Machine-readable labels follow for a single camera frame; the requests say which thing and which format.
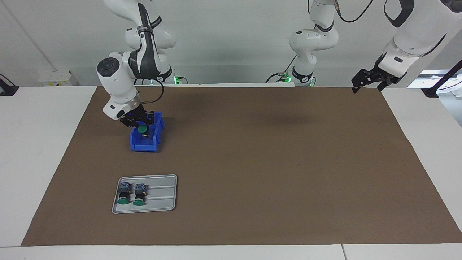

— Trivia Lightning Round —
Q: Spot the blue plastic bin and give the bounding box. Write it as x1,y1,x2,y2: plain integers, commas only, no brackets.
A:
129,111,165,152

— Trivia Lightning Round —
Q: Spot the black angled stand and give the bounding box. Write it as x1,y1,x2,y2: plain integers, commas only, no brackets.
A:
421,60,462,99

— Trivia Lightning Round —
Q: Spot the grey metal tray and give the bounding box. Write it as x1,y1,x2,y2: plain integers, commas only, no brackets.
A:
111,174,178,214

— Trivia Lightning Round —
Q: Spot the white box yellow label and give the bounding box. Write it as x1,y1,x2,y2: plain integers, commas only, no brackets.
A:
38,70,78,86

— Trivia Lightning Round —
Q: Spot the black table clamp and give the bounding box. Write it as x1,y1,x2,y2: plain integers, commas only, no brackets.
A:
0,74,19,96

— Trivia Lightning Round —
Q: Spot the brown paper mat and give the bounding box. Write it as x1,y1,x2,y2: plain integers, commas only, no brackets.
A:
21,86,462,247

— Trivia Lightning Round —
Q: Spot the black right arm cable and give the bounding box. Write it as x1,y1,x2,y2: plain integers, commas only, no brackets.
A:
139,79,165,112

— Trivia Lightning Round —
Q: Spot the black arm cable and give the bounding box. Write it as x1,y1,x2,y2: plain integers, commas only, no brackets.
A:
139,79,165,112
334,0,376,25

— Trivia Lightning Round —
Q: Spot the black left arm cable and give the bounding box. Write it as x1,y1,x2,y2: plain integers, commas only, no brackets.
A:
334,0,376,25

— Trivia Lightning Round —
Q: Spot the black base cable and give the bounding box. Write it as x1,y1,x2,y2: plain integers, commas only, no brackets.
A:
266,56,300,83

